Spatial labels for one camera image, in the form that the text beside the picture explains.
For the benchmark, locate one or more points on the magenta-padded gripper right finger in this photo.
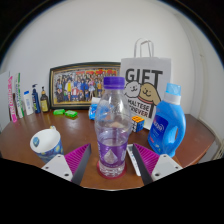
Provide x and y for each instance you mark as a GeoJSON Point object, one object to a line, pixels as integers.
{"type": "Point", "coordinates": [148, 160]}

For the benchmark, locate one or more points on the black-framed group photo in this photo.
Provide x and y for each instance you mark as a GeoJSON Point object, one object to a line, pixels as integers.
{"type": "Point", "coordinates": [80, 86]}

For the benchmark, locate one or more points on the colourful puzzle cube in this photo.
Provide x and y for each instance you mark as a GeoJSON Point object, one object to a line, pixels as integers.
{"type": "Point", "coordinates": [137, 124]}

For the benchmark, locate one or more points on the amber pump bottle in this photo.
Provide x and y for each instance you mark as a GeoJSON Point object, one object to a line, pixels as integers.
{"type": "Point", "coordinates": [44, 103]}

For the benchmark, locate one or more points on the blue laundry detergent bottle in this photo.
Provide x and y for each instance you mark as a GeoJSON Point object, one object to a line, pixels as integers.
{"type": "Point", "coordinates": [168, 126]}

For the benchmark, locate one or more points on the blue tissue pack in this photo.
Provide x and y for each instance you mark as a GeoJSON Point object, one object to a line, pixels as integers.
{"type": "Point", "coordinates": [92, 111]}

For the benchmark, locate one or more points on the small green packet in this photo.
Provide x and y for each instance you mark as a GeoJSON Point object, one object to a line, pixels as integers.
{"type": "Point", "coordinates": [59, 112]}
{"type": "Point", "coordinates": [71, 114]}

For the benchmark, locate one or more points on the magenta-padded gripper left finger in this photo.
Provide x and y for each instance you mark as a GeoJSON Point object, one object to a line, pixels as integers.
{"type": "Point", "coordinates": [76, 160]}

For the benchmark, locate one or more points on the clear purple-capped water bottle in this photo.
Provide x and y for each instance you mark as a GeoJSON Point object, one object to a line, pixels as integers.
{"type": "Point", "coordinates": [112, 133]}

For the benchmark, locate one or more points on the pink toothpaste box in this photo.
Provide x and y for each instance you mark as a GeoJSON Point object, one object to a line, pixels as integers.
{"type": "Point", "coordinates": [12, 101]}

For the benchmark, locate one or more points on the white paper gift bag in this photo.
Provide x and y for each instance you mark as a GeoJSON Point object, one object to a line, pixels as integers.
{"type": "Point", "coordinates": [146, 76]}

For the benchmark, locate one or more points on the white blue-capped bottle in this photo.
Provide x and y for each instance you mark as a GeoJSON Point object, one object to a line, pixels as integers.
{"type": "Point", "coordinates": [28, 105]}

